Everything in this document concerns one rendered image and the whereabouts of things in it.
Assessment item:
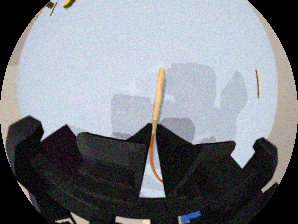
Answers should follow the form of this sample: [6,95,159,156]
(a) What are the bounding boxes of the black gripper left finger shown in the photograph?
[76,123,153,192]

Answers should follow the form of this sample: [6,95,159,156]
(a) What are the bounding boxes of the small yellow block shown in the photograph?
[63,0,76,10]

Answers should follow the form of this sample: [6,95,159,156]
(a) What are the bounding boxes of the short brown wooden cylinder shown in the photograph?
[45,2,55,8]

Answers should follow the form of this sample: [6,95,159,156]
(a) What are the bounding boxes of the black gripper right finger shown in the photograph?
[156,124,237,197]

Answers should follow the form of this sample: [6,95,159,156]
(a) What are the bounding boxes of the orange string with wooden stick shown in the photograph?
[149,67,166,184]

